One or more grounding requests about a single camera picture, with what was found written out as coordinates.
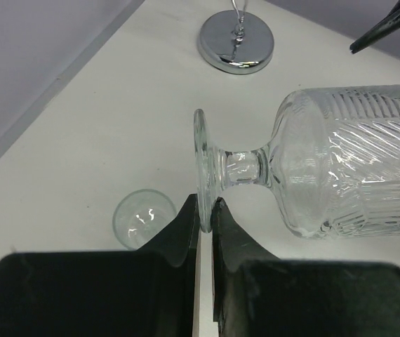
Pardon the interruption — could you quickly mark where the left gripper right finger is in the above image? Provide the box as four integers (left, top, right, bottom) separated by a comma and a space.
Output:
211, 199, 400, 336

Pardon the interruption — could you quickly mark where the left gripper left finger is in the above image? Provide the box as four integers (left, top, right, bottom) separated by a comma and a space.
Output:
0, 194, 200, 336

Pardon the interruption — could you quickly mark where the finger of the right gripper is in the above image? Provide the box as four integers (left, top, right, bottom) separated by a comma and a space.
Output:
349, 1, 400, 53

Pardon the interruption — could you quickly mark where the clear patterned wine glass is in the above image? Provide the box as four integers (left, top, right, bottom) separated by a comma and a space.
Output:
112, 189, 177, 251

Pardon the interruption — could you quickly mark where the chrome wine glass rack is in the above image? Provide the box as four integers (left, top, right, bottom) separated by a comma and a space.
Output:
197, 1, 274, 75

